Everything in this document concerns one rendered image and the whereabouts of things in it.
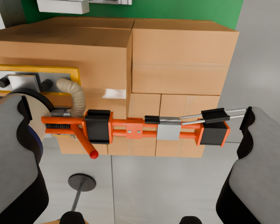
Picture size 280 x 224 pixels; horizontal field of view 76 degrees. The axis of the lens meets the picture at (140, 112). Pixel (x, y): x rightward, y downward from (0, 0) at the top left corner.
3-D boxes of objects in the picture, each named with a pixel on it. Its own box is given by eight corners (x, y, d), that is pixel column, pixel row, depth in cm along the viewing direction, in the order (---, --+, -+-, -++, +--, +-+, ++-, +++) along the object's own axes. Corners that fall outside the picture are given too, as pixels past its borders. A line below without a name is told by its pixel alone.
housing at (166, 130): (155, 131, 60) (156, 141, 57) (157, 115, 57) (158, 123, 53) (176, 132, 61) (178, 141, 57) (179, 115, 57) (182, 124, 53)
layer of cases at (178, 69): (76, 125, 187) (61, 154, 153) (53, 17, 132) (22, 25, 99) (190, 128, 187) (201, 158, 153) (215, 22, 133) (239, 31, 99)
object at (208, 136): (193, 136, 61) (196, 146, 57) (197, 118, 57) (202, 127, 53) (217, 137, 61) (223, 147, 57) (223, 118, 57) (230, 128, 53)
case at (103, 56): (41, 90, 120) (2, 126, 87) (23, 23, 99) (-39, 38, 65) (130, 94, 121) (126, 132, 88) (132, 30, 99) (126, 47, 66)
